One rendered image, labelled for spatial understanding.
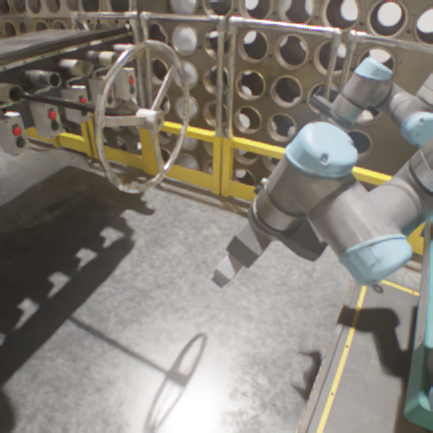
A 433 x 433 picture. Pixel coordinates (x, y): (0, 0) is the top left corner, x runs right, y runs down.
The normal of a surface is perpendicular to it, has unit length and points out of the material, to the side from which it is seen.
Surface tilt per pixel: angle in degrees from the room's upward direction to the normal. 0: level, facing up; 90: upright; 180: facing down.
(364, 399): 0
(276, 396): 0
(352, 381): 0
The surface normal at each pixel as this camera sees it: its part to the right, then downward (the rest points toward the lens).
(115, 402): 0.02, -0.78
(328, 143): 0.26, -0.50
